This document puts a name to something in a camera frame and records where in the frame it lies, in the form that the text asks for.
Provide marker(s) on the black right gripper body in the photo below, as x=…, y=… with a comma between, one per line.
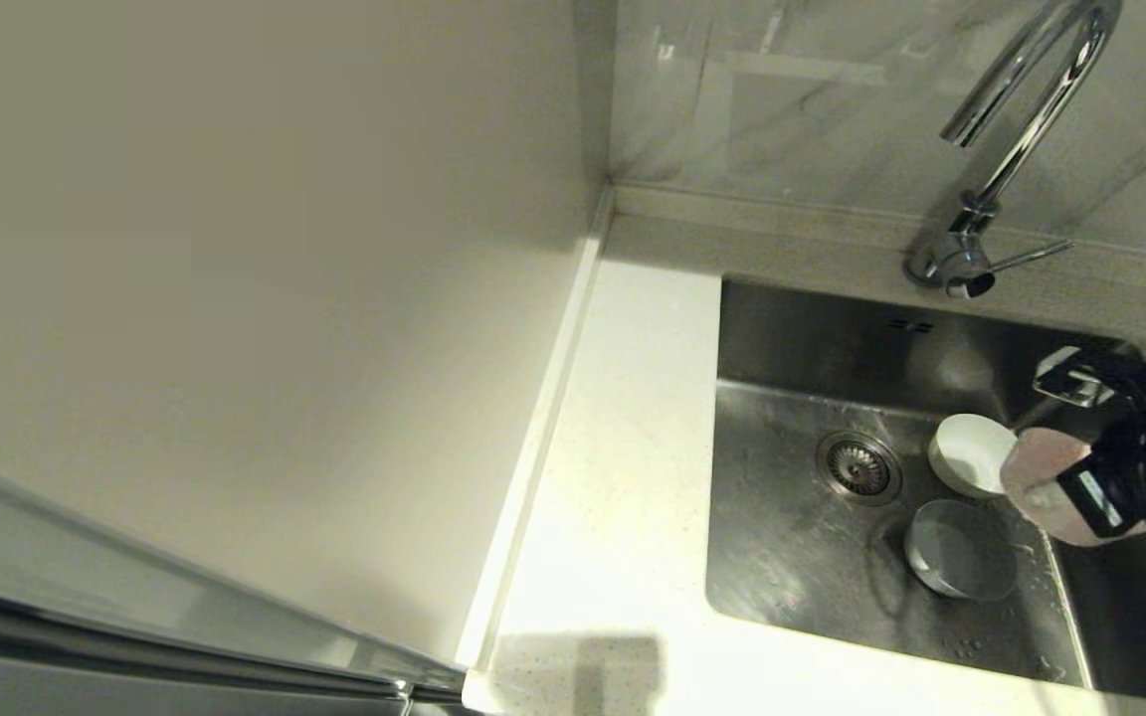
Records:
x=1145, y=428

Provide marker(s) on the pink bowl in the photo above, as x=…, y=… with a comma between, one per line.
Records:
x=1036, y=457

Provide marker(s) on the white bowl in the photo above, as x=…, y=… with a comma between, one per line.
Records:
x=961, y=550
x=966, y=452

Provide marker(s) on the stainless steel sink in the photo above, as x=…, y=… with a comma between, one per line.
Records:
x=792, y=557

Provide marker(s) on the chrome gooseneck faucet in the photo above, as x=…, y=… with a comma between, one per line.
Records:
x=961, y=254

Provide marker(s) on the round metal drain strainer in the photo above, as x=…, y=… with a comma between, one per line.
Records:
x=859, y=467

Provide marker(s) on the white cabinet side panel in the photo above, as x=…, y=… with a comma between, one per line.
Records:
x=235, y=249

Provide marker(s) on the glossy grey appliance door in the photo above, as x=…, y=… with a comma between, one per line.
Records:
x=36, y=557

